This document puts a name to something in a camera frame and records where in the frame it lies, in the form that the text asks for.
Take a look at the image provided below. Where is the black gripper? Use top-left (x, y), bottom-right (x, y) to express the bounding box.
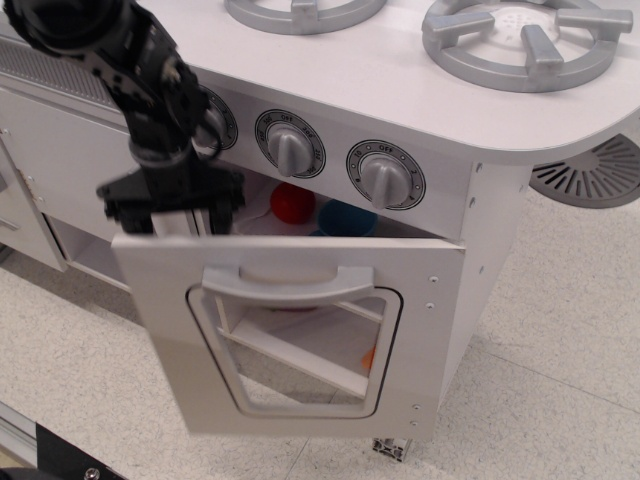
top-left (96, 141), bottom-right (245, 234)

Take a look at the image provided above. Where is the white oven door with window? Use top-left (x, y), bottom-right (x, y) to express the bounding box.
top-left (112, 235), bottom-right (465, 439)

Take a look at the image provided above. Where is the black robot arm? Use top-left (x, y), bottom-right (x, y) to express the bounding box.
top-left (3, 1), bottom-right (245, 235)

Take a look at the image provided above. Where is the white oven shelf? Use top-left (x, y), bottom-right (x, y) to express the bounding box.
top-left (218, 319), bottom-right (369, 399)

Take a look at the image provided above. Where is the grey left control knob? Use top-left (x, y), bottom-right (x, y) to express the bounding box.
top-left (194, 101), bottom-right (227, 148)

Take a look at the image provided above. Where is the grey control knob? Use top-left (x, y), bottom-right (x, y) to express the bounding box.
top-left (267, 127), bottom-right (315, 177)
top-left (194, 101), bottom-right (227, 148)
top-left (361, 155), bottom-right (412, 209)

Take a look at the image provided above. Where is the red toy ball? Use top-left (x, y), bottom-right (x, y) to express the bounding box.
top-left (270, 183), bottom-right (316, 225)

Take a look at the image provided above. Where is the grey middle control knob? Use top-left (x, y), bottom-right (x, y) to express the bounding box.
top-left (267, 127), bottom-right (315, 177)

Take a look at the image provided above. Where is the blue toy bowl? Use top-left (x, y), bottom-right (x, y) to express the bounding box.
top-left (311, 200), bottom-right (378, 237)

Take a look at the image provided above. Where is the grey left burner grate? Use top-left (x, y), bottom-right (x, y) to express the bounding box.
top-left (224, 0), bottom-right (386, 36)

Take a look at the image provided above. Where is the white toy kitchen stove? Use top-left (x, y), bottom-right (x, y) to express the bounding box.
top-left (1, 1), bottom-right (639, 407)

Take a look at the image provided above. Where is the grey right control knob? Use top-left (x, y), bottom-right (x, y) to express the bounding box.
top-left (361, 155), bottom-right (412, 209)

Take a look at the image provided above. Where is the black plate with screw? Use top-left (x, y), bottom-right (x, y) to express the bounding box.
top-left (35, 424), bottom-right (126, 480)

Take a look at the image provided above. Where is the aluminium extrusion foot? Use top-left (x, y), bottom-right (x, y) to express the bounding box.
top-left (372, 438), bottom-right (412, 463)

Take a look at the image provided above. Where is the grey slotted round disc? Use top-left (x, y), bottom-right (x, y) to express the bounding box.
top-left (529, 134), bottom-right (639, 209)

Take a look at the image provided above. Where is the grey oven door handle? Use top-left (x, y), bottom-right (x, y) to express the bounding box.
top-left (201, 266), bottom-right (375, 309)

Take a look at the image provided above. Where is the aluminium rail at corner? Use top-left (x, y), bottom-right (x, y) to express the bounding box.
top-left (1, 403), bottom-right (38, 467)

